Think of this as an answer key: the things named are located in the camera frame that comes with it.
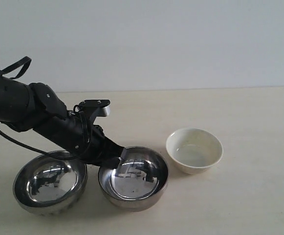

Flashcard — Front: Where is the smooth steel bowl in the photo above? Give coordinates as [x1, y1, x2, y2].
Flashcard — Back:
[98, 146, 169, 212]

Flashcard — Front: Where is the dimpled steel bowl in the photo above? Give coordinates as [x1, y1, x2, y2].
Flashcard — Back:
[13, 154, 88, 216]

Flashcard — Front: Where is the white ceramic bowl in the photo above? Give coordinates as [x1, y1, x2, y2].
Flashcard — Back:
[165, 127, 224, 175]

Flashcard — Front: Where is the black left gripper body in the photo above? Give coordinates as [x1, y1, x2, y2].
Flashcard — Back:
[80, 125, 125, 166]

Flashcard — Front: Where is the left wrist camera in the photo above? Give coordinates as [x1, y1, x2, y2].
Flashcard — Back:
[79, 99, 110, 122]

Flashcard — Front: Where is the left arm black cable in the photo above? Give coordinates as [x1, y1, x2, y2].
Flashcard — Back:
[0, 56, 71, 160]

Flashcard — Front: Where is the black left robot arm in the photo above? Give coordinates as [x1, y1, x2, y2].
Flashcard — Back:
[0, 71, 124, 169]

